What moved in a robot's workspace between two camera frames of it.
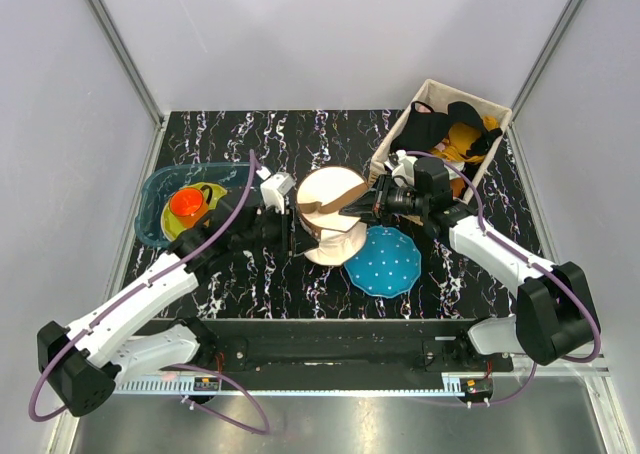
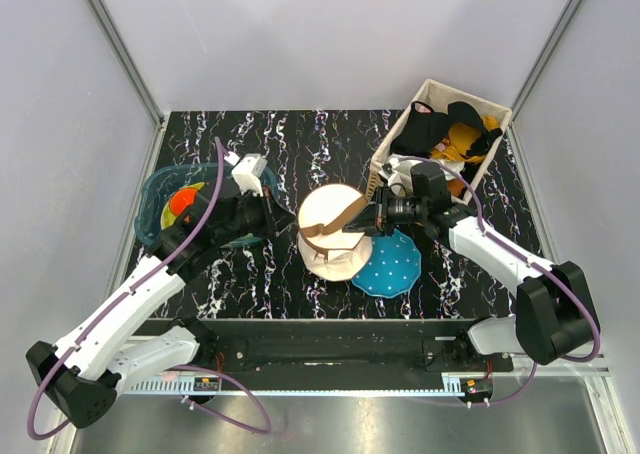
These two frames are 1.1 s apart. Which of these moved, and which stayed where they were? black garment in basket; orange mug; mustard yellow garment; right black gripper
Moved: right black gripper
Stayed: black garment in basket; mustard yellow garment; orange mug
